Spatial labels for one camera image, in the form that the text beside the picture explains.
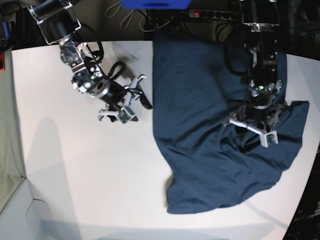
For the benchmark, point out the blue handled tool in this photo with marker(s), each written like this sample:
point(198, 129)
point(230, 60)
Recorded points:
point(7, 30)

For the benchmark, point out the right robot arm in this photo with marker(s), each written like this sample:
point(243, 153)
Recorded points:
point(57, 27)

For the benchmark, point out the dark blue t-shirt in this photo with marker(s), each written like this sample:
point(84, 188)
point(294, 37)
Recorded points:
point(211, 169)

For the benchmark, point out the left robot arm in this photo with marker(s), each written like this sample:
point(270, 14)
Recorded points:
point(256, 26)

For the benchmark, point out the blue plastic box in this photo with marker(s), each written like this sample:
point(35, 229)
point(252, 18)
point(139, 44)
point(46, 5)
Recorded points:
point(156, 4)

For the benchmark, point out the black power strip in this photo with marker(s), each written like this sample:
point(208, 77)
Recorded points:
point(212, 15)

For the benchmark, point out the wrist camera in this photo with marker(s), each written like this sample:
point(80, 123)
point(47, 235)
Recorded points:
point(124, 114)
point(269, 138)

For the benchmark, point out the red box at left edge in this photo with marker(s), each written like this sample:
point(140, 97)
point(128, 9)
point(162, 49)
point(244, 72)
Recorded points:
point(2, 62)

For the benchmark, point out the white bin at left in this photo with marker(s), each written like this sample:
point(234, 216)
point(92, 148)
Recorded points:
point(19, 216)

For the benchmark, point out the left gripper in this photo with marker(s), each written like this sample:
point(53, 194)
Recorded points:
point(261, 121)

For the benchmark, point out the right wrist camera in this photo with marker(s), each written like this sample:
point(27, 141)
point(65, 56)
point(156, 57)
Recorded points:
point(124, 114)

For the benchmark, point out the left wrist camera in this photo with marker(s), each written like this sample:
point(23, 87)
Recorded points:
point(269, 138)

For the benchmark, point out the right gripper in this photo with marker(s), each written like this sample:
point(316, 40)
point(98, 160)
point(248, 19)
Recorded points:
point(120, 96)

